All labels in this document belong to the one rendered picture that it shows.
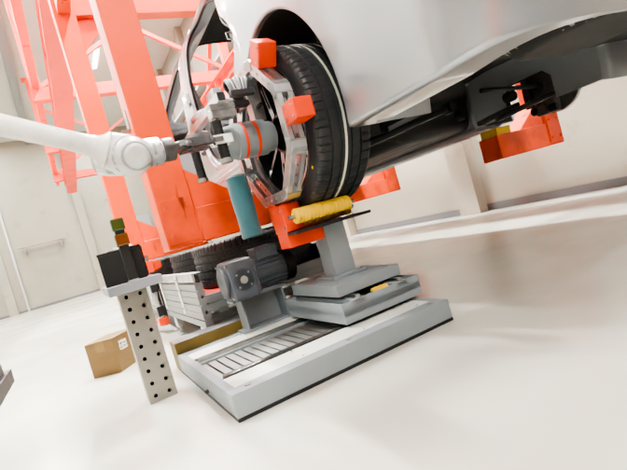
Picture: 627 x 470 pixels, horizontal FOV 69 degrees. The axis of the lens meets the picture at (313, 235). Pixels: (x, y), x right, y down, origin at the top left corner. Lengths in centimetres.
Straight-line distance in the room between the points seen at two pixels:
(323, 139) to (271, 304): 91
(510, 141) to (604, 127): 171
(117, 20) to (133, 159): 116
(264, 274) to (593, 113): 375
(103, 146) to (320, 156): 70
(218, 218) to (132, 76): 73
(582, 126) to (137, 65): 401
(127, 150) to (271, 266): 96
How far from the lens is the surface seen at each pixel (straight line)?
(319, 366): 145
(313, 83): 167
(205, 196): 221
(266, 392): 139
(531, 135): 360
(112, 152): 135
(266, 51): 176
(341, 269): 188
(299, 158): 166
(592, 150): 508
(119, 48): 233
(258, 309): 219
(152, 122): 223
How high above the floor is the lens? 49
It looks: 2 degrees down
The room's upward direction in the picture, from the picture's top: 16 degrees counter-clockwise
